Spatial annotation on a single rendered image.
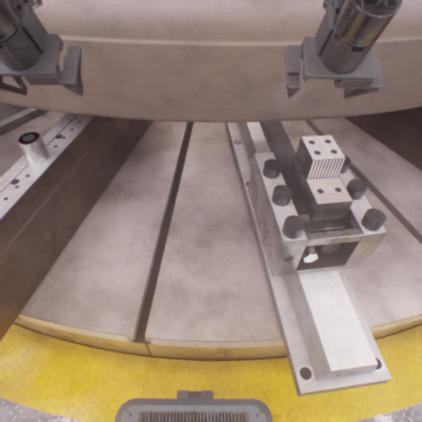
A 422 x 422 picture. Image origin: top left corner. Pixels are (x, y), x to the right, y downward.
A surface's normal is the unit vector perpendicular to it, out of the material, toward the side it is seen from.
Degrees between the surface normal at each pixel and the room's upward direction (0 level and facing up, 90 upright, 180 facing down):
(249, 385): 0
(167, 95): 90
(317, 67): 30
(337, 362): 0
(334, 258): 0
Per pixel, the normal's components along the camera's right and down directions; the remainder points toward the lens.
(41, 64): 0.01, -0.19
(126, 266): 0.01, -0.65
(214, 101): 0.00, 0.76
